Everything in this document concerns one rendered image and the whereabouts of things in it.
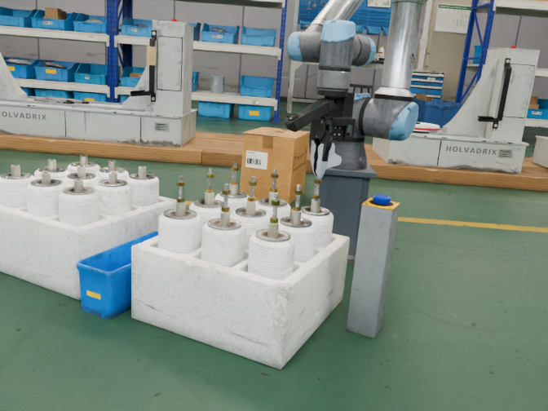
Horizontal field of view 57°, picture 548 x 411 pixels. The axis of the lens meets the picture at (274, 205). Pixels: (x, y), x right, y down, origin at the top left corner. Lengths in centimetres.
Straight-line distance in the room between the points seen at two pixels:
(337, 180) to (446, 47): 599
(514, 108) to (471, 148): 35
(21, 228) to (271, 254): 70
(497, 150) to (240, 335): 249
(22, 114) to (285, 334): 263
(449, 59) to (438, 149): 437
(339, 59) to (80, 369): 84
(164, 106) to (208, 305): 219
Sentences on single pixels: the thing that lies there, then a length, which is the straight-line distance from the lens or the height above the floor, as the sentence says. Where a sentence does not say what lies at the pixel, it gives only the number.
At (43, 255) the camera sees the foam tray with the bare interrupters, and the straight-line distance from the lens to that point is 141.
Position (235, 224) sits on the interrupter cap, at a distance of 111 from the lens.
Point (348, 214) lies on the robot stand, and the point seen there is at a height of 16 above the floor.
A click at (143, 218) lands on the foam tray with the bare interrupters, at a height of 16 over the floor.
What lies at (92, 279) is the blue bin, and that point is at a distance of 124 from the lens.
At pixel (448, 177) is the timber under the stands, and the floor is 4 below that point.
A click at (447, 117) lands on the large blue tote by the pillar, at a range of 564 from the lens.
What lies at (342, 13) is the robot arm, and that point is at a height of 74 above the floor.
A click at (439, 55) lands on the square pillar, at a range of 746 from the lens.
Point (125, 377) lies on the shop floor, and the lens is 106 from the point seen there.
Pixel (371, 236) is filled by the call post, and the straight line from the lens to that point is 115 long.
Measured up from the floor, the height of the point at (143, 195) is 21.
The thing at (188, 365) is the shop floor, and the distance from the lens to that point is 108.
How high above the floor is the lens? 59
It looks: 15 degrees down
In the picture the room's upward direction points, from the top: 4 degrees clockwise
